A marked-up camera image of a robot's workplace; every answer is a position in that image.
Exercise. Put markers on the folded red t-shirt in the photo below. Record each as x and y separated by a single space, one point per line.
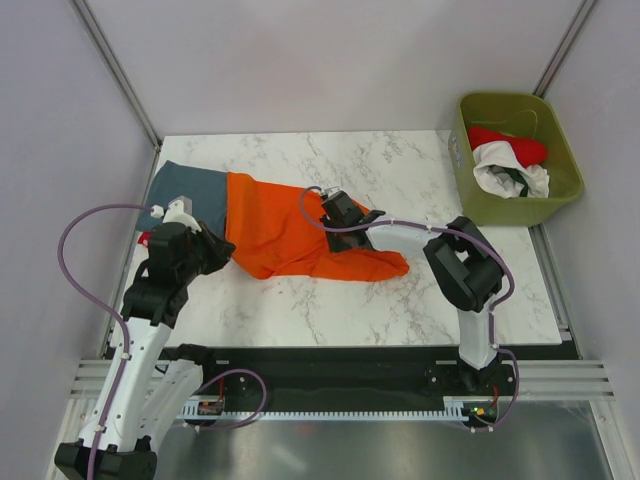
144 239

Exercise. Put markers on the folded grey-blue t-shirt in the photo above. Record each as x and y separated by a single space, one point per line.
207 190

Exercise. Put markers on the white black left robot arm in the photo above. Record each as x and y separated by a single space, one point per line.
131 418

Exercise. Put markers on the olive green plastic bin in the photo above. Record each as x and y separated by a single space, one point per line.
519 115

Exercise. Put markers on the left aluminium frame post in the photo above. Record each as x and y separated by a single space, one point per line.
99 39

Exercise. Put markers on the orange t-shirt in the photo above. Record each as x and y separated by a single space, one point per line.
272 238

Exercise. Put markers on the red garment in bin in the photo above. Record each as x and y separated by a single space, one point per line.
528 152

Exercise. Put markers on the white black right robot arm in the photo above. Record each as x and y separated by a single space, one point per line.
467 275

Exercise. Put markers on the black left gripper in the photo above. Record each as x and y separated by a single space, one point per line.
220 250

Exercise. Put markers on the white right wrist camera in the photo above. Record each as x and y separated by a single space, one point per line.
329 192

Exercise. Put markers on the right aluminium frame post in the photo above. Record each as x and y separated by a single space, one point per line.
571 35

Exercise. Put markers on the aluminium frame post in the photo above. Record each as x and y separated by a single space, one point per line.
571 35
99 39

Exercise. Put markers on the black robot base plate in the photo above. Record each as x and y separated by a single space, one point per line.
343 379

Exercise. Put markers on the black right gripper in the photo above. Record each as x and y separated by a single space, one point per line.
336 246

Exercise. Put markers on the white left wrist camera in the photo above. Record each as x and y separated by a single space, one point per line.
178 211

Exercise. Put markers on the white garment in bin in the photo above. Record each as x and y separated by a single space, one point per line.
497 171

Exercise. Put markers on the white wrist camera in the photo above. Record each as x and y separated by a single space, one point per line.
329 192
178 211

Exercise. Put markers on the white slotted cable duct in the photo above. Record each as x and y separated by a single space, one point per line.
196 410

